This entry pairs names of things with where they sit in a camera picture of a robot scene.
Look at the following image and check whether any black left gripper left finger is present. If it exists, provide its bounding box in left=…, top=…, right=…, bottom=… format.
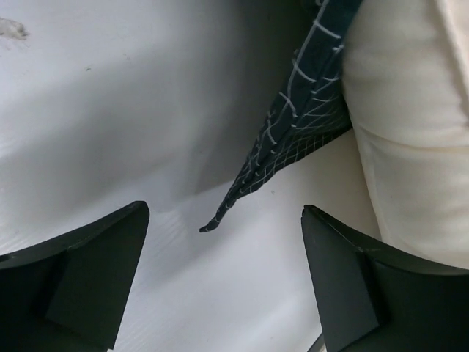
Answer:
left=1, top=201, right=149, bottom=351

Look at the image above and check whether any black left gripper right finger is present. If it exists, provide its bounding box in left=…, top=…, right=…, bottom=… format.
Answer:
left=301, top=205, right=468, bottom=351

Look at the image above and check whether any dark checked pillowcase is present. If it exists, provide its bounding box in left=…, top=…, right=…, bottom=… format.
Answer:
left=200, top=0, right=362, bottom=232

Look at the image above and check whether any cream pillow with bear print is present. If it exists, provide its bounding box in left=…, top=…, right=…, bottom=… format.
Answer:
left=342, top=1, right=468, bottom=268

